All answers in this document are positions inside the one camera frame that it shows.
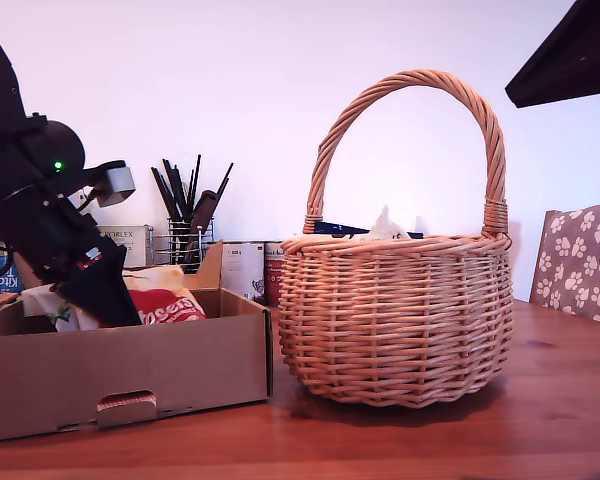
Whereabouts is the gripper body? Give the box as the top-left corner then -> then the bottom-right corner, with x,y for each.
0,182 -> 129,294

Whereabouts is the cream red Maltesers bunnies bag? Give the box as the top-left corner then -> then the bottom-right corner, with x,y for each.
124,267 -> 209,326

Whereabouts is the blue Terry's mini eggs bag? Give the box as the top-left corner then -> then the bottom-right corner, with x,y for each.
314,220 -> 424,239

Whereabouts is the grey Porlex box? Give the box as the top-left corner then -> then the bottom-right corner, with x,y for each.
97,224 -> 154,269

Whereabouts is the brown cardboard box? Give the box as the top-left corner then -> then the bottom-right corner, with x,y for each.
0,239 -> 274,444

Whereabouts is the kitchen towel pack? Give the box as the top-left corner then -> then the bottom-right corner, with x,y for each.
0,214 -> 21,296

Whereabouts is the black chopstick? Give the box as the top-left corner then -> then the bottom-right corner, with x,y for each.
150,168 -> 181,224
210,163 -> 235,214
161,159 -> 187,224
187,156 -> 202,221

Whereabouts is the white labelled tin can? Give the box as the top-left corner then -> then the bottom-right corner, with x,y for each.
222,241 -> 267,306

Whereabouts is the red labelled tin can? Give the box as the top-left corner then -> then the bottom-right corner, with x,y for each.
263,241 -> 287,307

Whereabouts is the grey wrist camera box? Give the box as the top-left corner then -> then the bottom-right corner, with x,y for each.
82,159 -> 138,209

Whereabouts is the wire utensil holder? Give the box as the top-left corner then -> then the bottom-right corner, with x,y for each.
167,217 -> 216,274

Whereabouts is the brown handled utensil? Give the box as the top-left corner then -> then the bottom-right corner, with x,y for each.
192,191 -> 220,236

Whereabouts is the woven wicker basket with handle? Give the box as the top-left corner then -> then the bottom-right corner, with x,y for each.
278,69 -> 514,409

